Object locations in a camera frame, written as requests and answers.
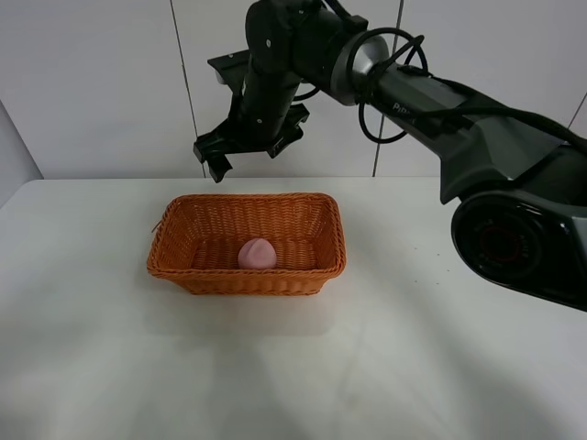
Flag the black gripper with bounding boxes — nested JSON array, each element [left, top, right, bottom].
[[194, 50, 309, 183]]

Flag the pink peach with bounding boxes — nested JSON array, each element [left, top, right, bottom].
[[238, 238, 277, 270]]

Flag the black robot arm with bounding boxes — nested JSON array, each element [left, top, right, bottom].
[[194, 1, 586, 310]]

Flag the orange woven wicker basket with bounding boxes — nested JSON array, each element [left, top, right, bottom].
[[147, 192, 346, 296]]

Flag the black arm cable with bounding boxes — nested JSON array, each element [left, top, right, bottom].
[[293, 0, 587, 150]]

